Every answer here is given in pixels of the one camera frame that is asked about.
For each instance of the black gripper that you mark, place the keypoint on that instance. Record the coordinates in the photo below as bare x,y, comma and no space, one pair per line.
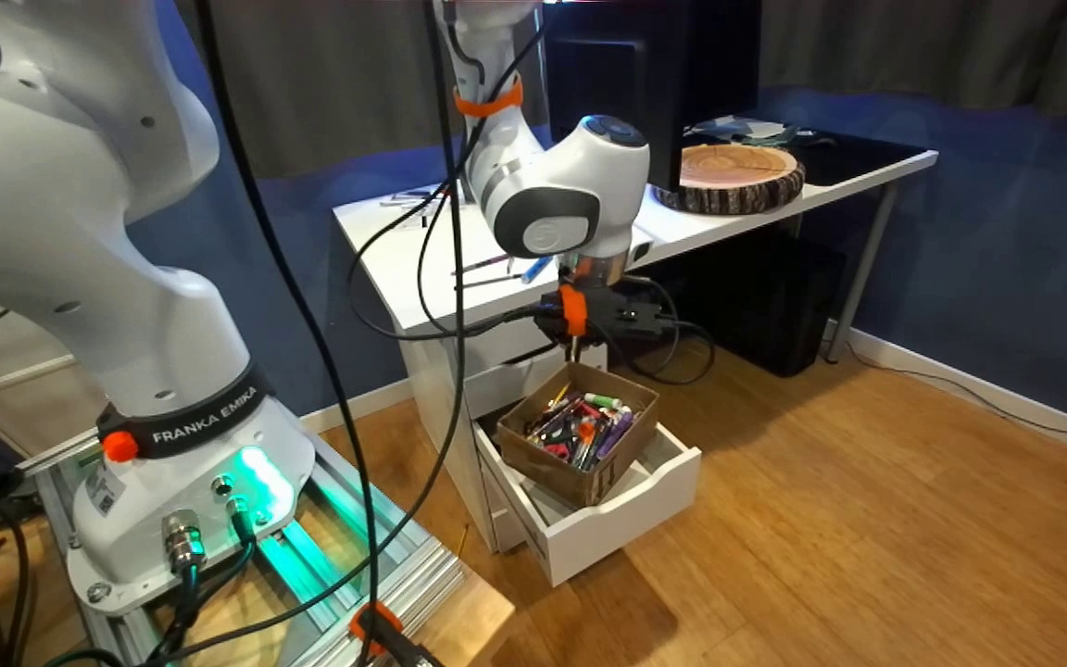
597,312

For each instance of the white desk drawer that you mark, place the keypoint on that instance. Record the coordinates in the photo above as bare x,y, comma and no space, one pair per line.
573,535

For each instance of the white desk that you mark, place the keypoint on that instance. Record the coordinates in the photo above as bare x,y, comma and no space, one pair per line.
436,270

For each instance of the black computer monitor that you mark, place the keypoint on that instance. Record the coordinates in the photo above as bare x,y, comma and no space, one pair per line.
656,65

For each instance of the wooden log slice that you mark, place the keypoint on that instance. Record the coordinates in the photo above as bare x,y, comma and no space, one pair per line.
733,180

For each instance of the brown cardboard box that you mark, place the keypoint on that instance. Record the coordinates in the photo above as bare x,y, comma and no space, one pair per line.
581,433

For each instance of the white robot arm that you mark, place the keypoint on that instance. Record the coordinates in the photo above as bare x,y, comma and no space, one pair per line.
103,135

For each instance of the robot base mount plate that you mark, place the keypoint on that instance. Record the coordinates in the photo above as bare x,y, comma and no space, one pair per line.
299,596

